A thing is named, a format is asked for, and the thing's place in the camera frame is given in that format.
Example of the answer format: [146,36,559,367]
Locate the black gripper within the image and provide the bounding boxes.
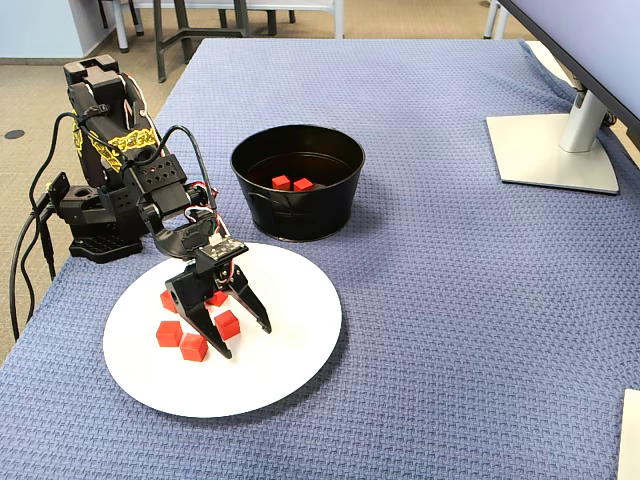
[164,258,274,361]

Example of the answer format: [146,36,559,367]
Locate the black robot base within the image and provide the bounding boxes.
[47,171,146,265]

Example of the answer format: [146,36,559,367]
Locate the white round plate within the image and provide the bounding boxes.
[102,241,344,419]

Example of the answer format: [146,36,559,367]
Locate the black metal bucket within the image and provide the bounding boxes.
[229,123,367,243]

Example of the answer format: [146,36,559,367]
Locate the blue woven table cloth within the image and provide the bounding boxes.
[0,37,640,480]

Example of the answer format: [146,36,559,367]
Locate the silver monitor stand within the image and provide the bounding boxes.
[485,74,621,196]

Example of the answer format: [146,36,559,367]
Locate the white flat object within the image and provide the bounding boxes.
[616,388,640,480]

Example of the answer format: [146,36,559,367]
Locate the computer monitor screen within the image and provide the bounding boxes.
[497,0,640,134]

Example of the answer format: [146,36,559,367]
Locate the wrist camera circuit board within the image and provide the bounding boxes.
[194,235,250,275]

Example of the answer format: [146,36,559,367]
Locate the red white servo wires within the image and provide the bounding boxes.
[119,72,221,236]

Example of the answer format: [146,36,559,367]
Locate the black camera cable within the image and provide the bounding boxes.
[27,110,221,241]

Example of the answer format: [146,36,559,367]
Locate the black power cable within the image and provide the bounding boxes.
[35,205,57,281]

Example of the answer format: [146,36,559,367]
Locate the black usb cable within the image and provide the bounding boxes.
[8,192,51,342]

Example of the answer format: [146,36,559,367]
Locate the dark grey table frame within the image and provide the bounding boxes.
[151,0,251,84]

